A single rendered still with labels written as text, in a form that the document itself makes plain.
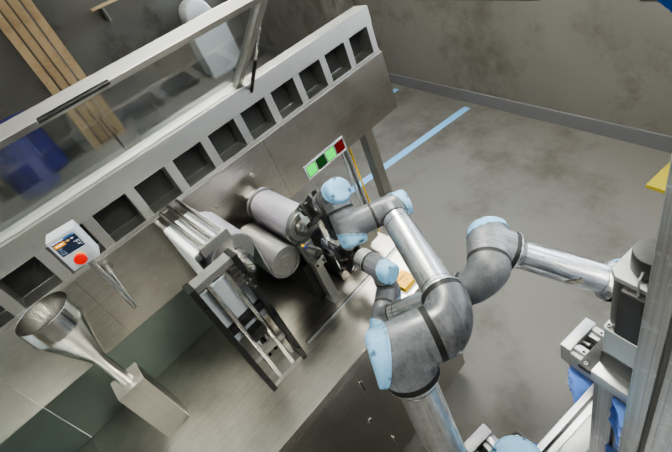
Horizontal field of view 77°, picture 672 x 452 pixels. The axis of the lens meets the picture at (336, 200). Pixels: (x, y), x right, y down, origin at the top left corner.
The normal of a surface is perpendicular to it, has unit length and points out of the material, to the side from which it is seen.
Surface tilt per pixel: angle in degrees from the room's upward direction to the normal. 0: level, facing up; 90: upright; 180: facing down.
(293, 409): 0
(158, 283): 90
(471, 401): 0
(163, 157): 90
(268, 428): 0
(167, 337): 90
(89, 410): 90
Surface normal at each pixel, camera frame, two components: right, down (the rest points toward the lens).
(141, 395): 0.66, 0.27
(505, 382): -0.33, -0.74
